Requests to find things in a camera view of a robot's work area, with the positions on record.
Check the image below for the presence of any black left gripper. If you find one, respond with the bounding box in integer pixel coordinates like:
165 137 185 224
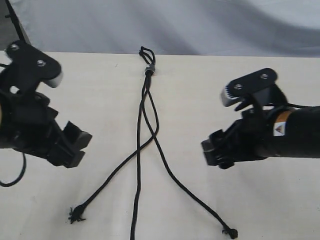
4 91 93 168

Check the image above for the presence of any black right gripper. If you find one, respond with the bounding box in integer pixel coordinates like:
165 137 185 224
201 109 275 170

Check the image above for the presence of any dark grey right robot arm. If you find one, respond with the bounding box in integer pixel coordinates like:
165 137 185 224
201 106 320 170

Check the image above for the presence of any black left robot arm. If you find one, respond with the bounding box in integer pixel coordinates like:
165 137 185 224
0 91 93 168

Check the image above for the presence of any black backdrop stand pole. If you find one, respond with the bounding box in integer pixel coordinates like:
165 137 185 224
4 0 30 44

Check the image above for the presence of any white backdrop cloth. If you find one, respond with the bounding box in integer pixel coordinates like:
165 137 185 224
11 0 320 57

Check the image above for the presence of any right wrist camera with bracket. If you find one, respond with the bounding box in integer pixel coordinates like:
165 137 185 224
220 67 288 111

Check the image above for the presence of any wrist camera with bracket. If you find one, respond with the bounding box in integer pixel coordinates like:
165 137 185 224
220 67 288 111
0 40 63 94

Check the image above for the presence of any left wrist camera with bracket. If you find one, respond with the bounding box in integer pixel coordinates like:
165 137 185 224
0 40 63 94

